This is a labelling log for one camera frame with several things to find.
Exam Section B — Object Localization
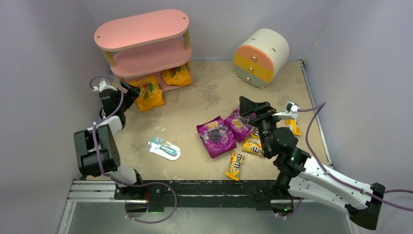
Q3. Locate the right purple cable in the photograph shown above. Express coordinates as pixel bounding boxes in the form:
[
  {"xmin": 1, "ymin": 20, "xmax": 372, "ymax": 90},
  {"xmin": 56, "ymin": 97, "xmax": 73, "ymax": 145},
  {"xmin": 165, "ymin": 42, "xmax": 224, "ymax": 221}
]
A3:
[{"xmin": 276, "ymin": 102, "xmax": 413, "ymax": 220}]

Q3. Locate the yellow m&m bag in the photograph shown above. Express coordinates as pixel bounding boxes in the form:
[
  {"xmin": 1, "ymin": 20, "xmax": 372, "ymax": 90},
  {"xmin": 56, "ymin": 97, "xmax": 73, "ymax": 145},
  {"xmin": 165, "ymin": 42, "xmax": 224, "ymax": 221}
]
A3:
[
  {"xmin": 243, "ymin": 139, "xmax": 263, "ymax": 156},
  {"xmin": 225, "ymin": 152, "xmax": 245, "ymax": 181},
  {"xmin": 250, "ymin": 128, "xmax": 260, "ymax": 139}
]

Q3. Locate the pink three-tier shelf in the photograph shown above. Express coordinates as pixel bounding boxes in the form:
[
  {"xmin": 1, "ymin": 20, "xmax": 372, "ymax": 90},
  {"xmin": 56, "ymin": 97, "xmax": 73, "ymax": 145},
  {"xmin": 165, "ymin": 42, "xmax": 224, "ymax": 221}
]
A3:
[{"xmin": 94, "ymin": 9, "xmax": 193, "ymax": 91}]

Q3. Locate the round pastel drawer cabinet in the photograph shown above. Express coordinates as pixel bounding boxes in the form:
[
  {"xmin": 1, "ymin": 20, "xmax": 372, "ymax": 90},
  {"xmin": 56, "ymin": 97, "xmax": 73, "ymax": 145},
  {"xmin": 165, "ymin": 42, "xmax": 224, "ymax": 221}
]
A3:
[{"xmin": 233, "ymin": 28, "xmax": 290, "ymax": 89}]

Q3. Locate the blue toy blister pack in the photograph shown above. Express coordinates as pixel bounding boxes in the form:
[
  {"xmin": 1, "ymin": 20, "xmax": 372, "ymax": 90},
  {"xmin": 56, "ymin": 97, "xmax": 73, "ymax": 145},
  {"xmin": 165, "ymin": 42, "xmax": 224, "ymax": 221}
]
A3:
[{"xmin": 148, "ymin": 137, "xmax": 181, "ymax": 161}]

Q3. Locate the yellow M&M bag top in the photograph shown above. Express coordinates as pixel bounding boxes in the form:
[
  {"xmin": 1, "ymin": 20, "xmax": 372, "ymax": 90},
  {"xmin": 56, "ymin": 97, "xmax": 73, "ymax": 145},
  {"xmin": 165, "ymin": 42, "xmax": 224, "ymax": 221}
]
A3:
[{"xmin": 250, "ymin": 128, "xmax": 260, "ymax": 139}]

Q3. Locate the small yellow candy packet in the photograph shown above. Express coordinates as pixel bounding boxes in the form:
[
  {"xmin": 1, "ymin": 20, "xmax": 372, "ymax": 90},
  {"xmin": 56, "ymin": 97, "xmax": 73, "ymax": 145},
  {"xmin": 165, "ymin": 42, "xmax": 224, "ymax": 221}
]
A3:
[{"xmin": 285, "ymin": 119, "xmax": 302, "ymax": 136}]

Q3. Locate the yellow M&M bag bottom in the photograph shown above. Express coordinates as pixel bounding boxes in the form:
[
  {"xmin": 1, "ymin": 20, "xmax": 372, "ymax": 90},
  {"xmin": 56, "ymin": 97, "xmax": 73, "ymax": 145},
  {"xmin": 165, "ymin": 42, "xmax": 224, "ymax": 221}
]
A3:
[{"xmin": 225, "ymin": 152, "xmax": 245, "ymax": 181}]

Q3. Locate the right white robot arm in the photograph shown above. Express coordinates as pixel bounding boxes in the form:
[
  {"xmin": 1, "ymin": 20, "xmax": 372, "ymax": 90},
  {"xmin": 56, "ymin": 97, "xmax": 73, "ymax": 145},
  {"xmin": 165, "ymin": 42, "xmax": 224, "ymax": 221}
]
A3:
[{"xmin": 239, "ymin": 96, "xmax": 385, "ymax": 230}]

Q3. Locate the yellow M&M bag middle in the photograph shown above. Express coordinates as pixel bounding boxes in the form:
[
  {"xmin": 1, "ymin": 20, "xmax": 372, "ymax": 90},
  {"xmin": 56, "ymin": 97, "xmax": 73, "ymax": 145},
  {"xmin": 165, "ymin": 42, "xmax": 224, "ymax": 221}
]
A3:
[{"xmin": 243, "ymin": 139, "xmax": 263, "ymax": 156}]

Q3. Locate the orange gummy candy bag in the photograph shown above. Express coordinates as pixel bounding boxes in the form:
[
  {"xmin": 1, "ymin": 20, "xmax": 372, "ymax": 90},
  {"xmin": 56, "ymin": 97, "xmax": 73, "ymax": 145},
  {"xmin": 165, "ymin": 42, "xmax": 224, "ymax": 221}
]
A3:
[
  {"xmin": 161, "ymin": 64, "xmax": 192, "ymax": 86},
  {"xmin": 130, "ymin": 75, "xmax": 165, "ymax": 112}
]

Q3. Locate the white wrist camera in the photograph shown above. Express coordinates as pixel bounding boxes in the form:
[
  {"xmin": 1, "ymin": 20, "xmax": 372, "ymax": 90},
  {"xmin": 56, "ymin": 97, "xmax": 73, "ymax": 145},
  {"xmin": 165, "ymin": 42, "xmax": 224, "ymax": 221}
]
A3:
[
  {"xmin": 272, "ymin": 101, "xmax": 300, "ymax": 119},
  {"xmin": 92, "ymin": 79, "xmax": 118, "ymax": 93}
]

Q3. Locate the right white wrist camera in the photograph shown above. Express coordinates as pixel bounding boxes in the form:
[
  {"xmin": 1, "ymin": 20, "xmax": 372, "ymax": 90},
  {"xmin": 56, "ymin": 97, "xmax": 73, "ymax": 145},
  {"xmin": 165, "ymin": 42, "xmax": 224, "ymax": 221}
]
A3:
[{"xmin": 272, "ymin": 101, "xmax": 300, "ymax": 119}]

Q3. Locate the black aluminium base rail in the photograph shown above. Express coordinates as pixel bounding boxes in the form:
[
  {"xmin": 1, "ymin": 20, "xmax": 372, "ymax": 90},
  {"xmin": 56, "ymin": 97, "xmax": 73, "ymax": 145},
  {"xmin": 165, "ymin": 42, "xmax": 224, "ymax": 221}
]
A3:
[{"xmin": 66, "ymin": 179, "xmax": 330, "ymax": 214}]

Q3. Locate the purple grape candy bag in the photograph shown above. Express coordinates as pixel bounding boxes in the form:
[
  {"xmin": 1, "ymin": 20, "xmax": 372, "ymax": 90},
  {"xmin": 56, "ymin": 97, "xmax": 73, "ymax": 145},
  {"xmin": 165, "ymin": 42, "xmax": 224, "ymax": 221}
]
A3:
[
  {"xmin": 196, "ymin": 116, "xmax": 237, "ymax": 158},
  {"xmin": 224, "ymin": 107, "xmax": 256, "ymax": 142}
]

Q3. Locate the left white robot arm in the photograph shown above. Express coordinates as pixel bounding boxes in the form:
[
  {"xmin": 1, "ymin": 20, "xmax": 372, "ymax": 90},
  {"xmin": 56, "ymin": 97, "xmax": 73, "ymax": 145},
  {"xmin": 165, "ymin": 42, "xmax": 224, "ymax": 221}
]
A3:
[{"xmin": 74, "ymin": 79, "xmax": 143, "ymax": 188}]

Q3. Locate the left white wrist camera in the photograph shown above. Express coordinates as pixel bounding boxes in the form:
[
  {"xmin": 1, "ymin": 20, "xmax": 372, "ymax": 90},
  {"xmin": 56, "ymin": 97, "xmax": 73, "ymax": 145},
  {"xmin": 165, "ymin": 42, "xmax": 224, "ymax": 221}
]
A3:
[{"xmin": 92, "ymin": 79, "xmax": 118, "ymax": 93}]

